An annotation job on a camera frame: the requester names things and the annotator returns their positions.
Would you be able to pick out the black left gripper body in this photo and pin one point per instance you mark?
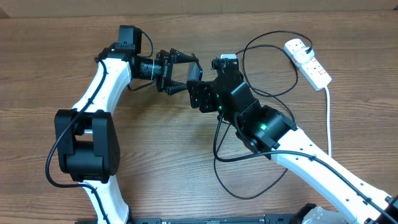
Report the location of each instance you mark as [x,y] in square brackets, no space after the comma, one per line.
[165,69]

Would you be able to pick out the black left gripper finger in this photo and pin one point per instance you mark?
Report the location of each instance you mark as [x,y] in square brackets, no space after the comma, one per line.
[173,87]
[179,57]

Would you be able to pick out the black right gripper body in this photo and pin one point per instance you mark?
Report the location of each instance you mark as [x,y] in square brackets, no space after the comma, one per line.
[206,94]

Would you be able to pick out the blue Samsung Galaxy smartphone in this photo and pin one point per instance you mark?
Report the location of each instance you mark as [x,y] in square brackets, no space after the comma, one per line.
[195,72]

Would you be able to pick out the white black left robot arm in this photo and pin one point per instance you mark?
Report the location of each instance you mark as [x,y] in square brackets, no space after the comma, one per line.
[86,141]

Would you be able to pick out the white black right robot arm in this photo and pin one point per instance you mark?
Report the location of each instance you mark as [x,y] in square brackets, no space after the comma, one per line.
[266,131]

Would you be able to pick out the white USB charger adapter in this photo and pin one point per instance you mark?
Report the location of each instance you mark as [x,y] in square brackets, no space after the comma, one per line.
[303,55]

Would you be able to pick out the white power strip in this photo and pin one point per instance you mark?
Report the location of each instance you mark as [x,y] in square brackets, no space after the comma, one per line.
[313,71]

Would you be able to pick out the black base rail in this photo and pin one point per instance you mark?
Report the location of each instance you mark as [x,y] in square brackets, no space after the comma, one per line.
[266,219]

